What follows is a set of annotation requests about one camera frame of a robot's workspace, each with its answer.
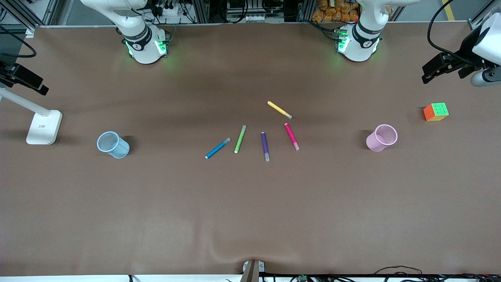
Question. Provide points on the pink marker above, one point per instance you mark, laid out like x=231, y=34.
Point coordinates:
x=291, y=136

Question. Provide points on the white lamp stand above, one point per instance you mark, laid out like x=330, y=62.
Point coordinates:
x=44, y=129

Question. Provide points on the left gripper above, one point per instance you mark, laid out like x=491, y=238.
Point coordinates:
x=466, y=50

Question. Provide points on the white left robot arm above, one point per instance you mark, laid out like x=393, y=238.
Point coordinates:
x=360, y=47

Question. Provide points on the green marker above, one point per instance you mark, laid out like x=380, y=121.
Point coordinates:
x=240, y=139

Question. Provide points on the yellow marker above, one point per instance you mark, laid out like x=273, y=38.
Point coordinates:
x=278, y=109

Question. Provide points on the purple marker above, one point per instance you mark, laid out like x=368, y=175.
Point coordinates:
x=265, y=145

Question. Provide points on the blue mesh cup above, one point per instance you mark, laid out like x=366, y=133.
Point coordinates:
x=117, y=150

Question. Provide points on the pile of orange objects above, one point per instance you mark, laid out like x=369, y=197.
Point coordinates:
x=332, y=11

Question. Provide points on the small green circuit board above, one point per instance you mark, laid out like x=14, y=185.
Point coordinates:
x=302, y=278

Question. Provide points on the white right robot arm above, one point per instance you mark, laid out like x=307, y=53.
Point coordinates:
x=143, y=47

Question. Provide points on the pink mesh cup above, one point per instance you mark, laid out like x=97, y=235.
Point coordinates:
x=373, y=143

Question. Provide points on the white power strip with plugs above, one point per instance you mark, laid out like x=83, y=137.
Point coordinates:
x=172, y=11

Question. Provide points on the aluminium frame strut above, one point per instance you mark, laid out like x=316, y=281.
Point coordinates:
x=23, y=13
x=483, y=15

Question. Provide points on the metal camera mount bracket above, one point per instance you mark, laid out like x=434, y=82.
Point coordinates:
x=252, y=272

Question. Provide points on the blue marker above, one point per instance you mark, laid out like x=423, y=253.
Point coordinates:
x=217, y=148

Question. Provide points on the multicolour puzzle cube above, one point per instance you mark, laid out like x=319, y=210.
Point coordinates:
x=438, y=111

